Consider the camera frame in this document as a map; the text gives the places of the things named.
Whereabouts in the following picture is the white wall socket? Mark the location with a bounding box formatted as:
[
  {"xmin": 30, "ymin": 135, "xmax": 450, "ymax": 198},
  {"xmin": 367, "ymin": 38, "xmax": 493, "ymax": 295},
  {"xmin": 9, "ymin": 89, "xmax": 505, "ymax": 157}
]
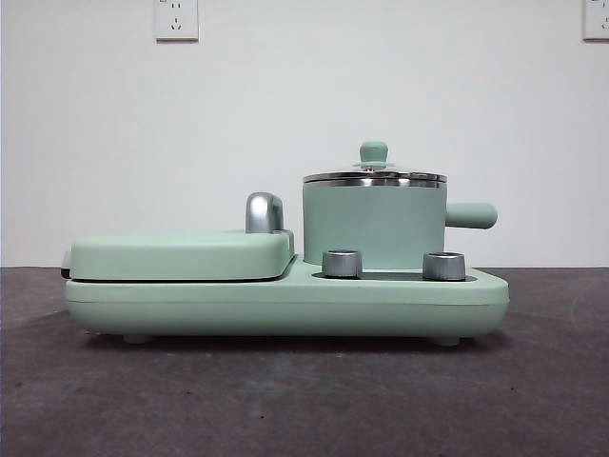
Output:
[
  {"xmin": 153, "ymin": 0, "xmax": 200, "ymax": 44},
  {"xmin": 581, "ymin": 0, "xmax": 609, "ymax": 42}
]

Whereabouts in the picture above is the mint green griddle cover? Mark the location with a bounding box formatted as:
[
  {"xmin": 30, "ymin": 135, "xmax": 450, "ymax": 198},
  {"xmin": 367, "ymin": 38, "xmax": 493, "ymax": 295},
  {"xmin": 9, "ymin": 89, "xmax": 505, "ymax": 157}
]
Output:
[{"xmin": 60, "ymin": 190, "xmax": 297, "ymax": 283}]

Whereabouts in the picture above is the glass lid with green knob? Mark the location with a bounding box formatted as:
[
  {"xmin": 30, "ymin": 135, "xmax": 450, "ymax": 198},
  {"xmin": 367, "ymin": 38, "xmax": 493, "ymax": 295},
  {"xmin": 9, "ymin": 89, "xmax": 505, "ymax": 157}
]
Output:
[{"xmin": 303, "ymin": 139, "xmax": 448, "ymax": 188}]

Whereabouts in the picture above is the mint green pot with handle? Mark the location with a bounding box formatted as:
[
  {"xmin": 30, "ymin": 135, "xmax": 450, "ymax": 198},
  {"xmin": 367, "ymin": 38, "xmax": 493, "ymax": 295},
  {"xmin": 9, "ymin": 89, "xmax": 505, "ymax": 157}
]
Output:
[{"xmin": 302, "ymin": 173, "xmax": 501, "ymax": 268}]

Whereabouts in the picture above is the mint green breakfast machine base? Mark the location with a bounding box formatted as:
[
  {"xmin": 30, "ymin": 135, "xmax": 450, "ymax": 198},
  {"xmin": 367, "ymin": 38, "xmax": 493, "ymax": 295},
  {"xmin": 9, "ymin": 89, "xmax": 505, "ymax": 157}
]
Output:
[{"xmin": 65, "ymin": 253, "xmax": 510, "ymax": 346}]

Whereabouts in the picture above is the silver control knob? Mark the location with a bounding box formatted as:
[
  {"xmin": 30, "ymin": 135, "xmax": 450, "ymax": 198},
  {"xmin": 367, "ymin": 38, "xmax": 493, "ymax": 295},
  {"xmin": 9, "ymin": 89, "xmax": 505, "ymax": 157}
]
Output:
[
  {"xmin": 422, "ymin": 250, "xmax": 466, "ymax": 282},
  {"xmin": 321, "ymin": 248, "xmax": 363, "ymax": 279}
]

